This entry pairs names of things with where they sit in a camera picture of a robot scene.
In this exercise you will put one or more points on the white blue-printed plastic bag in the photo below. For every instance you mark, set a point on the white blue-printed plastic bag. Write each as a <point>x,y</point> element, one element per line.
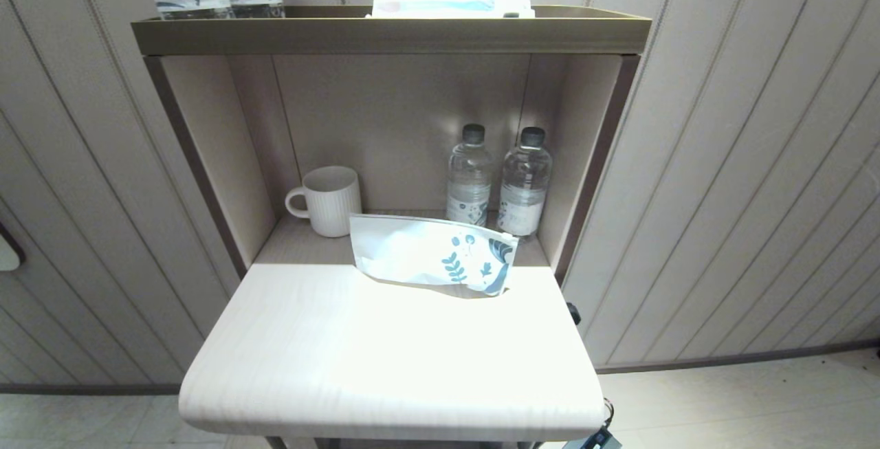
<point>426,253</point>

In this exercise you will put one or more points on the clear plastic water bottle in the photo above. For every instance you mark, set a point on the clear plastic water bottle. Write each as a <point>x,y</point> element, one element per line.
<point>524,188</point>
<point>469,181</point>

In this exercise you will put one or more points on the white ribbed mug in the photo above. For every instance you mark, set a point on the white ribbed mug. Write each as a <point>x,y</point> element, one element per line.
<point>333,201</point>

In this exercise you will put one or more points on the beige wooden shelf unit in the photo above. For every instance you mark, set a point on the beige wooden shelf unit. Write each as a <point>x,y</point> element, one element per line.
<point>385,36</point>

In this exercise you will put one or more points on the black power plug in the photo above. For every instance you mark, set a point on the black power plug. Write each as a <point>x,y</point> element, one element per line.
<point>574,313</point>

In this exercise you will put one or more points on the white blue packet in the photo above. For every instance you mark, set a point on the white blue packet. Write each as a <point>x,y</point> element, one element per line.
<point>450,5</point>

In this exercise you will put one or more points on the blue floor device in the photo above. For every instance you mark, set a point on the blue floor device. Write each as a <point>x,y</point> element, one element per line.
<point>592,441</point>

